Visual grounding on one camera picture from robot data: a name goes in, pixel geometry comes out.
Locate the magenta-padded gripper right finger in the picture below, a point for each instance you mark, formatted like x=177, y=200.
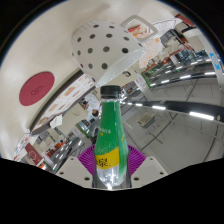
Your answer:
x=146, y=170

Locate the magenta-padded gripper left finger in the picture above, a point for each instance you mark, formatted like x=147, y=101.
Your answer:
x=75, y=168

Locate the green-labelled clear drink bottle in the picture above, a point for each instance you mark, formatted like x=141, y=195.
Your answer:
x=110, y=140

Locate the white crumpled napkin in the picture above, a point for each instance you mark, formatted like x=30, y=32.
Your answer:
x=56, y=121

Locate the ceiling air conditioner unit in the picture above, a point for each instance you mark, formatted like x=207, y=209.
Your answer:
x=146, y=119

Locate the colourful printed flyer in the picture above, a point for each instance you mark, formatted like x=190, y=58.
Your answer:
x=21, y=146

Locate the ceiling strip lights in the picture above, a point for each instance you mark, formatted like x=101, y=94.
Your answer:
x=201, y=115

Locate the flat round red coaster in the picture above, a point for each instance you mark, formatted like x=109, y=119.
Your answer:
x=36, y=88

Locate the plastic bag with food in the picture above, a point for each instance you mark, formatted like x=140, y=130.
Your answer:
x=146, y=50

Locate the white polka-dot mug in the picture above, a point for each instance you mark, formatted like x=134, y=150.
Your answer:
x=100, y=50

